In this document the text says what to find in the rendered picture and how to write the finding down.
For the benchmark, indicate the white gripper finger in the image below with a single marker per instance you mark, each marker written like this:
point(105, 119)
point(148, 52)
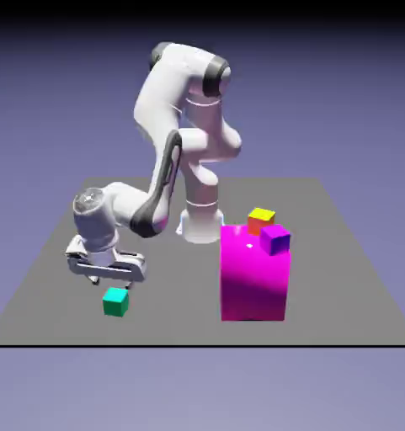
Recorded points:
point(93, 279)
point(129, 285)

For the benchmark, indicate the large magenta box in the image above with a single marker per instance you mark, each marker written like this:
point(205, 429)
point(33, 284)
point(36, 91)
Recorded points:
point(252, 279)

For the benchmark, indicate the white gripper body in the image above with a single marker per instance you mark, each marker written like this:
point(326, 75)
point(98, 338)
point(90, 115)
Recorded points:
point(121, 269)

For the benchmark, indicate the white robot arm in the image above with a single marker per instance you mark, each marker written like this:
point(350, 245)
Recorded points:
point(161, 101)

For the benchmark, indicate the small orange cube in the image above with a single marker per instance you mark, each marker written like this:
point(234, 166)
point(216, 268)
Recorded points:
point(260, 220)

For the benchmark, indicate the small purple cube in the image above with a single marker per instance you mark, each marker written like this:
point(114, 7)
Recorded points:
point(275, 239)

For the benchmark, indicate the small green cube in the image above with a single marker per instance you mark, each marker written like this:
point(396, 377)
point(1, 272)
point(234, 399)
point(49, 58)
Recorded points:
point(115, 302)

